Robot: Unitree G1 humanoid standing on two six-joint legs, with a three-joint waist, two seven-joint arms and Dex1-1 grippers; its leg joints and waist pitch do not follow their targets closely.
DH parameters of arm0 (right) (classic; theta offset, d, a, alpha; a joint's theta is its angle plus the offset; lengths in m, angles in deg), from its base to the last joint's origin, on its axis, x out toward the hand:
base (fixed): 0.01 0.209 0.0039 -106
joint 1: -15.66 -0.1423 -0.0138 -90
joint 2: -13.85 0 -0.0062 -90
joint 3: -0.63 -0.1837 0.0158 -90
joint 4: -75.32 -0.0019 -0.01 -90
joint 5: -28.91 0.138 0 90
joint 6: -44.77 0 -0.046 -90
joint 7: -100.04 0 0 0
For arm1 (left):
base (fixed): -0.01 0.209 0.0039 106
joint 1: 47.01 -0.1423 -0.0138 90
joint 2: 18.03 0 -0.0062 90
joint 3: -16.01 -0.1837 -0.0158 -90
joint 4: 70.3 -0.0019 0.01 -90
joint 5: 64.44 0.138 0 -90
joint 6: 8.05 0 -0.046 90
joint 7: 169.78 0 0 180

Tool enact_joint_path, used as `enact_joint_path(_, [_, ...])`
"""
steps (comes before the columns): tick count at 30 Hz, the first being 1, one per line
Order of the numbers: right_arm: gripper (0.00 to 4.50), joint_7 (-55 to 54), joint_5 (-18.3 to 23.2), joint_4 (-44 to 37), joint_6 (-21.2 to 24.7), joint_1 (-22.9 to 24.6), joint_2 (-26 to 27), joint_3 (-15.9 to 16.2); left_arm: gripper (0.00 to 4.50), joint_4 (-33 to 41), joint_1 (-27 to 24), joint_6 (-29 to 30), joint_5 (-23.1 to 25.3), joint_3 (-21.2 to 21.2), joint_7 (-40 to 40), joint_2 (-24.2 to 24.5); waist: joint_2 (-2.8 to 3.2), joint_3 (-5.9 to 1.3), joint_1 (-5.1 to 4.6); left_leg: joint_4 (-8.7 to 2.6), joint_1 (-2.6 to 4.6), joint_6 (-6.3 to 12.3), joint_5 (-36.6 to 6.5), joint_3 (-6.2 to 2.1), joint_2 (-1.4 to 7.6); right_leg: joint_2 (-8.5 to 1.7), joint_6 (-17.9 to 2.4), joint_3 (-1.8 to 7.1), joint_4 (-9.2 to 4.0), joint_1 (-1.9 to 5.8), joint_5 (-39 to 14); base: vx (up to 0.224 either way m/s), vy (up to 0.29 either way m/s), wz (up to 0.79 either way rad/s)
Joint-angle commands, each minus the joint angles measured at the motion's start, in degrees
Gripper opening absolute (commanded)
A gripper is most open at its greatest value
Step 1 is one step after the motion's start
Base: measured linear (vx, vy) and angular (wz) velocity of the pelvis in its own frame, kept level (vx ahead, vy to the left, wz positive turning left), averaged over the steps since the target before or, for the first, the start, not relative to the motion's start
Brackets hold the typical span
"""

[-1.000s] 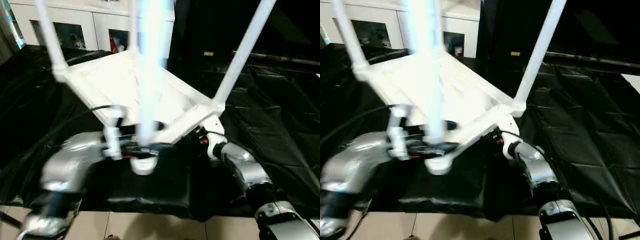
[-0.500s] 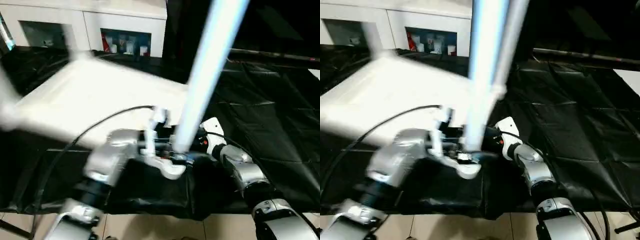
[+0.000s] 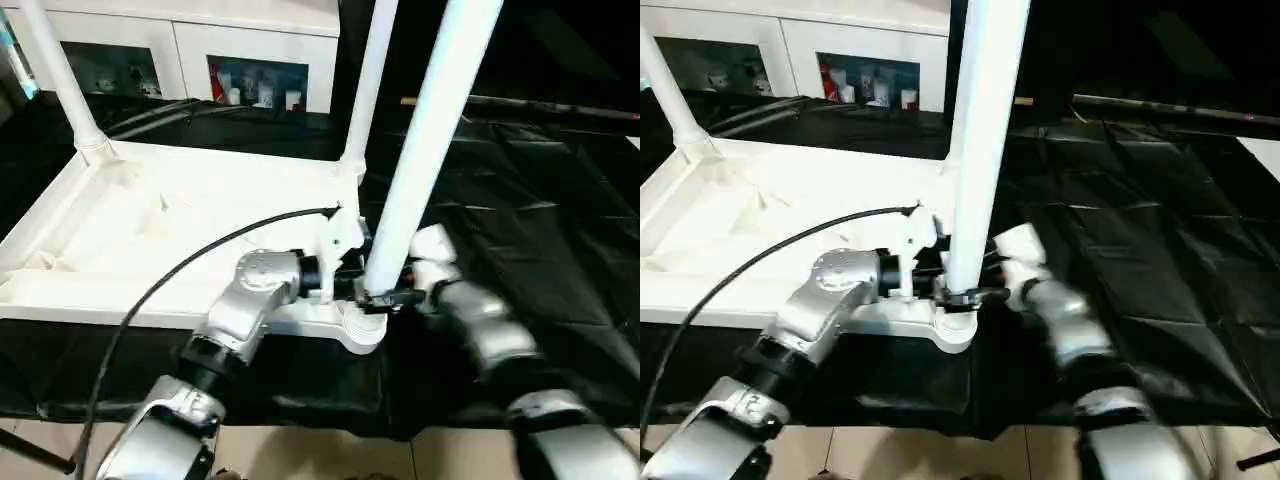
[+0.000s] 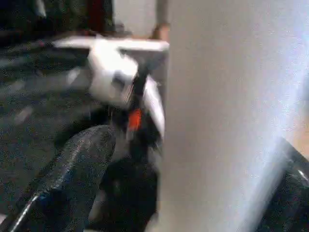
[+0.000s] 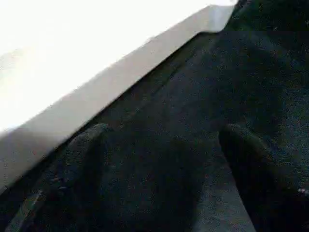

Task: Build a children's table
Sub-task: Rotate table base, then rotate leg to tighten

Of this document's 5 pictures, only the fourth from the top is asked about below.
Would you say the black work mat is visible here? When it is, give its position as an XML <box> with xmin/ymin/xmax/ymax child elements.
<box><xmin>0</xmin><ymin>31</ymin><xmax>116</xmax><ymax>218</ymax></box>

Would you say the large black screen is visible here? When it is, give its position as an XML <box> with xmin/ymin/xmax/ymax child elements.
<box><xmin>0</xmin><ymin>0</ymin><xmax>114</xmax><ymax>45</ymax></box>

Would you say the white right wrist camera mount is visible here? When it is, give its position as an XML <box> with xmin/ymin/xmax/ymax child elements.
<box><xmin>87</xmin><ymin>37</ymin><xmax>166</xmax><ymax>141</ymax></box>

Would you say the white plastic table leg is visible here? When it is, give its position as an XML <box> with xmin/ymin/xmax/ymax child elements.
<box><xmin>158</xmin><ymin>0</ymin><xmax>309</xmax><ymax>232</ymax></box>

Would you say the white flat board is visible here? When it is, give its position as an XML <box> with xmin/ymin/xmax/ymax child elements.
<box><xmin>52</xmin><ymin>36</ymin><xmax>170</xmax><ymax>53</ymax></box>

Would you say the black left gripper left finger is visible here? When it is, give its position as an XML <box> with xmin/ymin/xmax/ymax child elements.
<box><xmin>0</xmin><ymin>124</ymin><xmax>117</xmax><ymax>232</ymax></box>

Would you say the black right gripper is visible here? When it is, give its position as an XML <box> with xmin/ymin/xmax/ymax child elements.
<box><xmin>108</xmin><ymin>67</ymin><xmax>165</xmax><ymax>232</ymax></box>

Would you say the brown round object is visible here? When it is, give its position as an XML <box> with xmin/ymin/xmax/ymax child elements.
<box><xmin>151</xmin><ymin>23</ymin><xmax>171</xmax><ymax>41</ymax></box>

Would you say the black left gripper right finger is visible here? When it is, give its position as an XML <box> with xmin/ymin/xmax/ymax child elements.
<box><xmin>254</xmin><ymin>137</ymin><xmax>309</xmax><ymax>232</ymax></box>

